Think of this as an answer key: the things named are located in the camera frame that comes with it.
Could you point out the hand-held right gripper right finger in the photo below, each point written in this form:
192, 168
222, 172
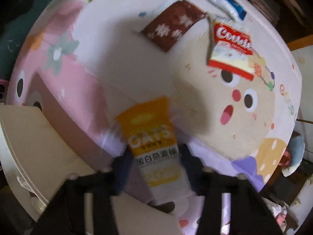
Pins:
190, 171

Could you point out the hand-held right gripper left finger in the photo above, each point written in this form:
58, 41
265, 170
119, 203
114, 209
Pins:
122, 173

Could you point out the orange white snack bar packet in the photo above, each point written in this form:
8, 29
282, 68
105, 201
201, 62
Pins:
151, 139

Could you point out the white plastic tray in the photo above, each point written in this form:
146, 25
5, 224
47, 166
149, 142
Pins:
29, 139

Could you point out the blue white plush cushion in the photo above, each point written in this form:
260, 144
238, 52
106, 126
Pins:
297, 146

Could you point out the red white biscuit packet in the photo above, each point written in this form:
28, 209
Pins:
232, 46

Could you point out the floral sliding wardrobe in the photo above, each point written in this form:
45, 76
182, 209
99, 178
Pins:
303, 78

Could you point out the brown snowflake snack packet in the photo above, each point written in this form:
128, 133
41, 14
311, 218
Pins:
171, 22

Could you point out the blue white snack packet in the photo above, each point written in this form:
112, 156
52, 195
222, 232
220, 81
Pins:
220, 0

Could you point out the stack of folded cloths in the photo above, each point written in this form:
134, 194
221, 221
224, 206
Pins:
264, 2

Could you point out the green chalkboard with pink frame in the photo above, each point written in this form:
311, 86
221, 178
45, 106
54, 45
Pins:
14, 29

